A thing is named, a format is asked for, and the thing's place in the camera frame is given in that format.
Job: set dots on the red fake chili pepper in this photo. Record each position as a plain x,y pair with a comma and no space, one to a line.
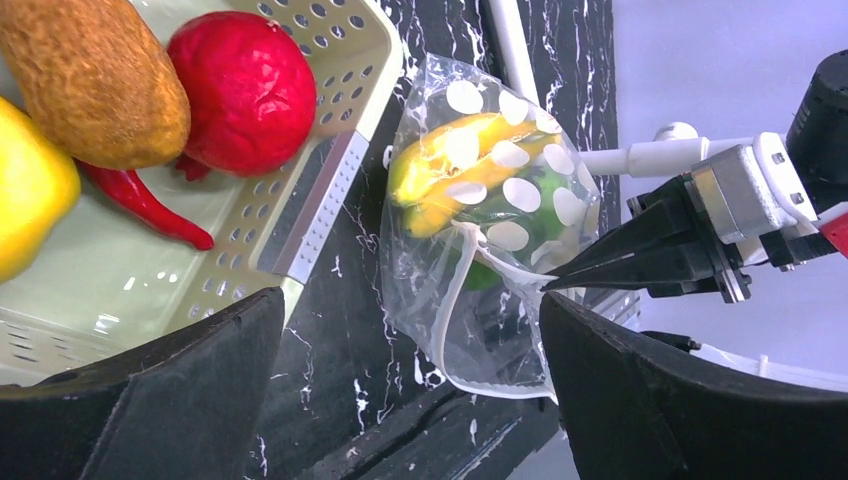
127,190

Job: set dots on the pale green plastic basket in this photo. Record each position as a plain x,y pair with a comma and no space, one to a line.
104,283

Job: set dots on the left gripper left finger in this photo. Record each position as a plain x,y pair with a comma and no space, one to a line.
183,406

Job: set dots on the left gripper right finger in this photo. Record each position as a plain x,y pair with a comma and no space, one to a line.
635,407

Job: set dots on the red fake apple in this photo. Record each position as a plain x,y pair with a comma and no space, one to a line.
251,91

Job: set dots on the yellow fake bell pepper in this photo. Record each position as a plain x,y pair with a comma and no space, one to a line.
40,184

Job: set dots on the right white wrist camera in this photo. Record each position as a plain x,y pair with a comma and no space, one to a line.
751,188

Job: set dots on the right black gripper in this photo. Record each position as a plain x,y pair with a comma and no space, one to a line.
670,248

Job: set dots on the orange fake fruit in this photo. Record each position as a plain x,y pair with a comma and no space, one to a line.
96,81

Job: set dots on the white PVC pipe frame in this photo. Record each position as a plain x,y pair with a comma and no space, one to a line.
560,55

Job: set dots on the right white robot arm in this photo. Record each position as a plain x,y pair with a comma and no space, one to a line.
817,139

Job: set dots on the clear polka dot zip bag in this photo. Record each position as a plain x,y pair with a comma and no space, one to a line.
471,310

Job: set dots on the green fake vegetable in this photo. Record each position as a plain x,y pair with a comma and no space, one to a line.
540,217

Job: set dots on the yellow fake banana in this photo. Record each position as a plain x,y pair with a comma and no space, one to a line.
456,165

